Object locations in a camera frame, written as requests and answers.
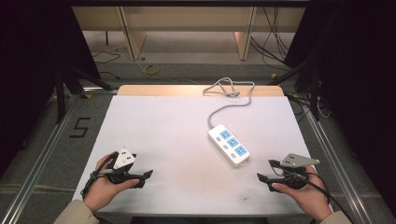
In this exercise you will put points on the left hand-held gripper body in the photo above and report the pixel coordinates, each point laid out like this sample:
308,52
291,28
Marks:
124,160

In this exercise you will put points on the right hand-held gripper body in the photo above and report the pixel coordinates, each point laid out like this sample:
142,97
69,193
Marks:
295,160

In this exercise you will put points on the person's left hand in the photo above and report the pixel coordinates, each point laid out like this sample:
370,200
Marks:
101,189

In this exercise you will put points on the person's right hand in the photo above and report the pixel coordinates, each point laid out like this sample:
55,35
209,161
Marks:
306,199

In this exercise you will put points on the white table mat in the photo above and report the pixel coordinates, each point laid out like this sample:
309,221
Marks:
162,140

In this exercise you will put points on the white power strip blue sockets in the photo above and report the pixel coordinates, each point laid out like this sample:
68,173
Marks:
229,144

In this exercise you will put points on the black metal stand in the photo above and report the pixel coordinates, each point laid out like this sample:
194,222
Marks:
313,87
62,93

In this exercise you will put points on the black curtain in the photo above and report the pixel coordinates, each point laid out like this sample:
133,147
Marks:
361,93
28,77

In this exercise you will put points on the yellow tape roll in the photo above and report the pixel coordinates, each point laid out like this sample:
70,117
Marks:
152,69

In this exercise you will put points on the light wooden bench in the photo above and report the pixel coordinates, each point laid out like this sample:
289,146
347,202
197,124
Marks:
186,18

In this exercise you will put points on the aluminium floor rail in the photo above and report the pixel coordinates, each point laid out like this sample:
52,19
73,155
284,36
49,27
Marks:
37,161
339,168

